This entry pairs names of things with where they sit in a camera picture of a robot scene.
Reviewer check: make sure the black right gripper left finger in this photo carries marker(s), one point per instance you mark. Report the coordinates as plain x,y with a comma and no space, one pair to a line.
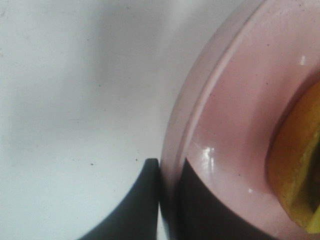
136,216

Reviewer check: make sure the toy burger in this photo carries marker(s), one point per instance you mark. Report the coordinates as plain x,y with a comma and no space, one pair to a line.
293,160

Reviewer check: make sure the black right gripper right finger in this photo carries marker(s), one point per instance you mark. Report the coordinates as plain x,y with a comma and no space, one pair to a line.
201,216

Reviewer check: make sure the pink round plate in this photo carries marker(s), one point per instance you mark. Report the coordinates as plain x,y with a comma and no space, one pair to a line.
247,79

